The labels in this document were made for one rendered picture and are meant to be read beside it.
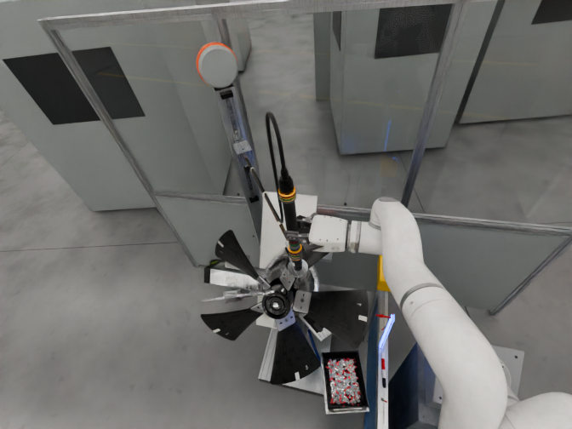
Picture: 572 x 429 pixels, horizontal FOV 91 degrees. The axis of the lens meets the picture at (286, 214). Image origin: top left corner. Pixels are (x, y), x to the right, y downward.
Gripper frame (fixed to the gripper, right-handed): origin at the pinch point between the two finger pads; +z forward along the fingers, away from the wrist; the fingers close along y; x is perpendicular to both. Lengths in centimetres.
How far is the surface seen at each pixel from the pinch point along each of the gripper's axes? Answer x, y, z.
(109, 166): -98, 132, 230
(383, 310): -79, 18, -36
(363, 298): -46, 6, -24
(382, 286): -62, 21, -33
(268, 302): -42.0, -4.9, 12.5
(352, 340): -51, -10, -21
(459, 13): 34, 71, -43
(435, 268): -113, 70, -75
